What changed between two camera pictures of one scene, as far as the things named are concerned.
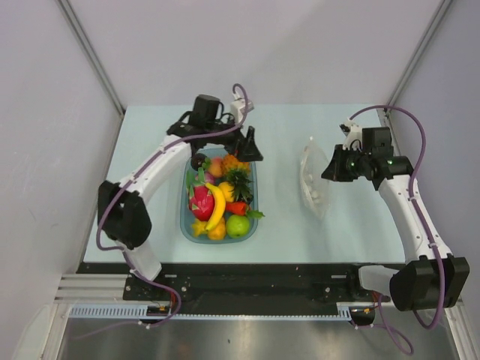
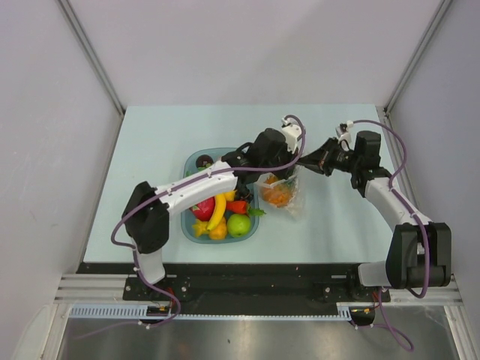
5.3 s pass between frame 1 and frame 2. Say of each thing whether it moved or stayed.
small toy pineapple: moved
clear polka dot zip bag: moved
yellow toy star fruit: stayed
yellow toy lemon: stayed
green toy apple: stayed
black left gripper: moved
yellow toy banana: stayed
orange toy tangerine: stayed
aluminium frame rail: stayed
